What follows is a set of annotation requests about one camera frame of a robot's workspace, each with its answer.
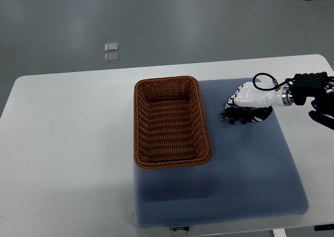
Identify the brown wicker basket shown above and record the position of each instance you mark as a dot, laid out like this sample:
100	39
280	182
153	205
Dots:
170	127

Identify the black table control panel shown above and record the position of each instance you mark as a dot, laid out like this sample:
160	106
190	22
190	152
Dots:
324	227

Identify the dark toy crocodile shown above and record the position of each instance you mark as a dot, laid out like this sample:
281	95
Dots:
236	113

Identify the upper metal floor plate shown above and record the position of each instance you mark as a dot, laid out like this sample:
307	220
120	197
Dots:
111	46

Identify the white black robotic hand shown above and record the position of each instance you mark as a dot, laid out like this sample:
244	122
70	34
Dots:
260	98

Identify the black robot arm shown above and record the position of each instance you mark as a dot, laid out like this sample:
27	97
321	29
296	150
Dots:
318	86

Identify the blue-grey foam cushion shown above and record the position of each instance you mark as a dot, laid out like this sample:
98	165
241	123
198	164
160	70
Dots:
251	174

